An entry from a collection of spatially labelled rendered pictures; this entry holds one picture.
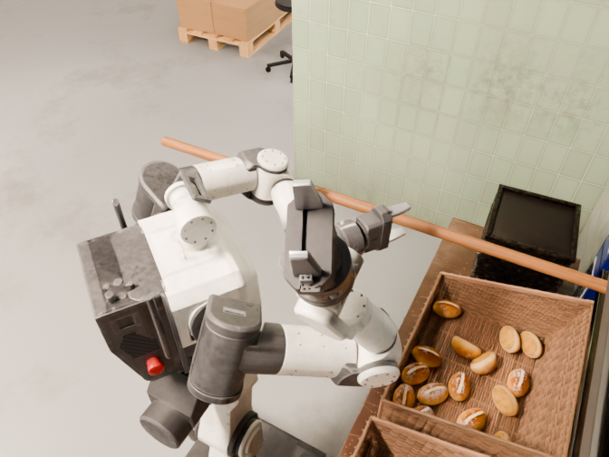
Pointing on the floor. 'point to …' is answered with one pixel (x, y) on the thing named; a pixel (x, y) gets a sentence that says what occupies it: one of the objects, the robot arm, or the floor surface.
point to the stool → (283, 50)
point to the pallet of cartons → (231, 23)
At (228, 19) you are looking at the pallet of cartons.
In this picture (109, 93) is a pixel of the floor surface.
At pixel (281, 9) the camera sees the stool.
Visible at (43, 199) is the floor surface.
